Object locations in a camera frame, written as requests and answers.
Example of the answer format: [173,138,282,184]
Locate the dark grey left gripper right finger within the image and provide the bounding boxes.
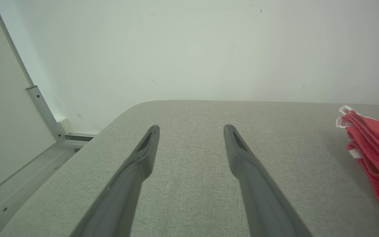
[223,124,313,237]

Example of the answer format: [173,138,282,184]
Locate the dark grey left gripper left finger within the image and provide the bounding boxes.
[69,125,160,237]

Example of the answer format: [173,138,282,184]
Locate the red shorts with white trim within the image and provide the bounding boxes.
[336,105,379,171]

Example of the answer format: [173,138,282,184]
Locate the small white corner block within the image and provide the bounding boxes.
[57,118,73,135]

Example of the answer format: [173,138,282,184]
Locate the grey metal partition post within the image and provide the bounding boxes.
[0,0,66,144]

